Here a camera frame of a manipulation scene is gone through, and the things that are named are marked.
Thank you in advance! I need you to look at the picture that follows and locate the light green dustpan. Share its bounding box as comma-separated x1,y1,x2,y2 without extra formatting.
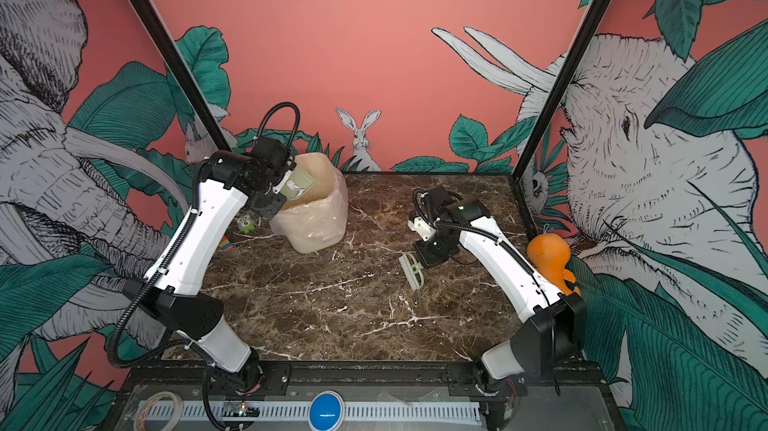
280,165,316,201

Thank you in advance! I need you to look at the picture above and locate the light green hand brush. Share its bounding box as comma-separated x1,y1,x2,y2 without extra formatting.
399,252,424,291

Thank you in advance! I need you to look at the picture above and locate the beige trash bin with liner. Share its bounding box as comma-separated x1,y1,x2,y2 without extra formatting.
270,152,348,254

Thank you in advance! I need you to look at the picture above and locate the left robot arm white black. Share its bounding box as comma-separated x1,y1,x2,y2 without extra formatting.
106,136,296,373

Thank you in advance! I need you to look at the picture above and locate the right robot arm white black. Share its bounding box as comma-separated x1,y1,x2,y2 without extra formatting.
408,186,587,381

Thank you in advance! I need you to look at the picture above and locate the small green frog toy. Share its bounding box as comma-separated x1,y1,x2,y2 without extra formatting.
236,215,257,234

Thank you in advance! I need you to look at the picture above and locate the red blue toy block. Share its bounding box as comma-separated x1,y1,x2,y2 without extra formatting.
219,237,233,251

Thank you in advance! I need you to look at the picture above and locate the orange plush toy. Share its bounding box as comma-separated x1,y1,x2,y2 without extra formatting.
526,233,581,295

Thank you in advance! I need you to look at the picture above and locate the blue round button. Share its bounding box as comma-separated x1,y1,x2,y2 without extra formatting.
308,391,346,431

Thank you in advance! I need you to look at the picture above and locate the coiled clear tube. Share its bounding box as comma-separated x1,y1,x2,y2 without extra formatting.
132,391,184,431

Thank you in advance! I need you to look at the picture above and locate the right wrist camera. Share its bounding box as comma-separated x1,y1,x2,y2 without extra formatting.
408,216,435,241

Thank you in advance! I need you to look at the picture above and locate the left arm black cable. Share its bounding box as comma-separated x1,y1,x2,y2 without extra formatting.
256,101,301,150

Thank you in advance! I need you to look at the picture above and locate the white slotted cable duct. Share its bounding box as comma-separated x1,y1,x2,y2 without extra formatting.
133,400,482,426

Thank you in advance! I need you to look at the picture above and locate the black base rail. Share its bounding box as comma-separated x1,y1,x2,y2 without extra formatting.
120,360,611,399

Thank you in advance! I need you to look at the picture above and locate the left black frame post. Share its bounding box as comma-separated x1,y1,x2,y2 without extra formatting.
128,0,236,153

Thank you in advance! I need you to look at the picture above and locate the black frame post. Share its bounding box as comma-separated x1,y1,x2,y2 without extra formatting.
509,0,612,184
128,0,236,153

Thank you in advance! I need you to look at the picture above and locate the right black frame post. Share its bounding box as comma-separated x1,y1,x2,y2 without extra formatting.
509,0,612,184

